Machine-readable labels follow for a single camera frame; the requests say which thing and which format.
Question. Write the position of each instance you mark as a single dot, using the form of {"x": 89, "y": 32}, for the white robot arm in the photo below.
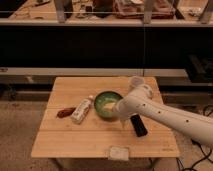
{"x": 139, "y": 101}

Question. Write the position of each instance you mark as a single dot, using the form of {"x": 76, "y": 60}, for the white plastic bottle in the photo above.
{"x": 82, "y": 109}

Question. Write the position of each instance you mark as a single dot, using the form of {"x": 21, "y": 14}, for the black remote control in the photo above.
{"x": 138, "y": 125}

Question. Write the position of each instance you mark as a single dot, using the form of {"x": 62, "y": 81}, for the brown sausage-shaped object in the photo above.
{"x": 65, "y": 112}

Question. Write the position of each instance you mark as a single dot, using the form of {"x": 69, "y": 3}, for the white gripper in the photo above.
{"x": 122, "y": 112}

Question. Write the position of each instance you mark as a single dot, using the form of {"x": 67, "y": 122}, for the wooden table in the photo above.
{"x": 61, "y": 138}

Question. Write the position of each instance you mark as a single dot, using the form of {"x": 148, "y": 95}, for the green bowl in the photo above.
{"x": 104, "y": 103}

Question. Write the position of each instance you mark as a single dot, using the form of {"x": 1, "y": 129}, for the black shelf unit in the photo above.
{"x": 163, "y": 38}

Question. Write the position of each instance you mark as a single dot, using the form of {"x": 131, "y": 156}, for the white paper cup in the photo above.
{"x": 135, "y": 81}

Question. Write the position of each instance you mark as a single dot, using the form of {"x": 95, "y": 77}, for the white label tag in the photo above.
{"x": 119, "y": 153}

